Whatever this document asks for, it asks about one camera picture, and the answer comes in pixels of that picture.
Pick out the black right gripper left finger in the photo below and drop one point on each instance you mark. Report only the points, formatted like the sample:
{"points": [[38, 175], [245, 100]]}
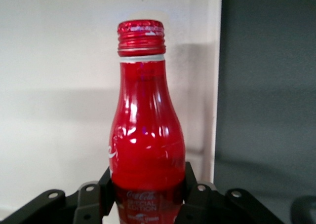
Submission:
{"points": [[86, 199]]}

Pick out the red coke bottle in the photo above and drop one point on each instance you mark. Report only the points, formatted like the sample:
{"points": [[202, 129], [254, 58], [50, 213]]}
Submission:
{"points": [[148, 135]]}

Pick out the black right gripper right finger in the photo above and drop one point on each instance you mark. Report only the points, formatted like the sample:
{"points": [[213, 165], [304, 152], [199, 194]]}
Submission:
{"points": [[209, 199]]}

